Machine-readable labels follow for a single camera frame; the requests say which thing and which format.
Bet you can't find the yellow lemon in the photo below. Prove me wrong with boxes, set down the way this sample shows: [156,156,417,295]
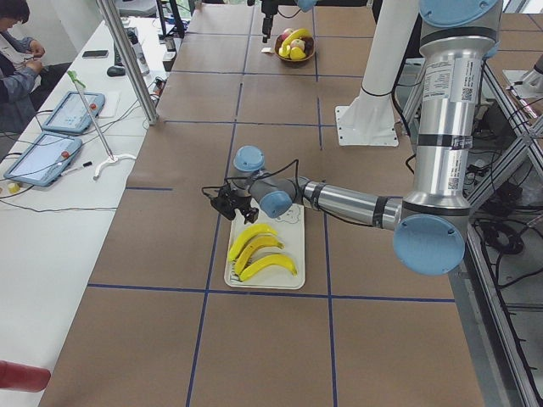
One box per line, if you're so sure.
[290,48,306,61]

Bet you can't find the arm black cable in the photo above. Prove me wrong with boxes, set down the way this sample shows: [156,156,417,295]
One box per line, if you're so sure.
[201,159,383,228]

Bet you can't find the near blue teach pendant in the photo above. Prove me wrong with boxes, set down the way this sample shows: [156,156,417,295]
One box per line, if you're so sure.
[3,131,82,187]

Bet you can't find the blue teach pendant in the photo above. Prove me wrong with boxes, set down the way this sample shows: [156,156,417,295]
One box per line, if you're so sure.
[3,131,82,187]
[42,91,92,135]

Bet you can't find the red cylinder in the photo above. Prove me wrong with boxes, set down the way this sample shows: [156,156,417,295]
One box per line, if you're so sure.
[1,360,51,393]

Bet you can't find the black smartphone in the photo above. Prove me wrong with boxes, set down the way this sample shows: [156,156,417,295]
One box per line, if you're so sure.
[82,49,109,59]

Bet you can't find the white rectangular bear tray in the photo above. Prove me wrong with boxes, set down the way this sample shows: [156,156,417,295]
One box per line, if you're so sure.
[224,204,305,290]

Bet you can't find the seated person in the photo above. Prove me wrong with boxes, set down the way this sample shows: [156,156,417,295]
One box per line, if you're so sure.
[1,1,45,133]

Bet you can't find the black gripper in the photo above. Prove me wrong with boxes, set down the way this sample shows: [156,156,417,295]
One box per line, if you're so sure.
[261,0,277,42]
[228,181,259,224]

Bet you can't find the red pink apple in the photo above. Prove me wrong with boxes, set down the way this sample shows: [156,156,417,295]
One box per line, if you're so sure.
[281,28,294,41]

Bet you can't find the yellow starfruit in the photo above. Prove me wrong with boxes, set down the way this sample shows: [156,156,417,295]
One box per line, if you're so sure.
[277,45,290,59]

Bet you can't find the yellow banana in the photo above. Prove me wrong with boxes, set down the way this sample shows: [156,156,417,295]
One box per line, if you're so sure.
[227,224,277,261]
[234,236,284,276]
[238,254,298,282]
[282,28,312,47]

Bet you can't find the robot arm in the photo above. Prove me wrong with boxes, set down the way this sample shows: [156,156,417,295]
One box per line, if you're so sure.
[260,0,316,43]
[225,1,502,276]

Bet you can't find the black computer mouse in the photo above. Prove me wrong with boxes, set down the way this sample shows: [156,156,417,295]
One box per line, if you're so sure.
[106,65,126,77]

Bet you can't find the far blue teach pendant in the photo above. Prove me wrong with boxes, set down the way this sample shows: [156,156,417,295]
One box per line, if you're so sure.
[42,91,92,135]

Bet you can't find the brown wicker basket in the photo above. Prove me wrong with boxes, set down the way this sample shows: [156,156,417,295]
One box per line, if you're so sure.
[274,36,315,63]

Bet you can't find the white stand metal rod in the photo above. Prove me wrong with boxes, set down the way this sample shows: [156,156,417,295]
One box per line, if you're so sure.
[66,70,137,181]

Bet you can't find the black marker pen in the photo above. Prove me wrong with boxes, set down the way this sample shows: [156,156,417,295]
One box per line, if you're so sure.
[60,161,93,176]

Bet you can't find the aluminium frame post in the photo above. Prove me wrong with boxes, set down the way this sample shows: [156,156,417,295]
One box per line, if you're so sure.
[97,0,159,125]

